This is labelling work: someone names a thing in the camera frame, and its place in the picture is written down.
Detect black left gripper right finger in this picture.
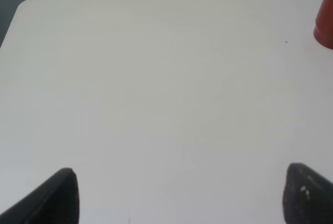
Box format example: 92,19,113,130
282,163,332,224

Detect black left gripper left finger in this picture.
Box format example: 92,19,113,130
1,168,80,224

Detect red plastic cup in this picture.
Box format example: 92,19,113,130
313,0,333,49

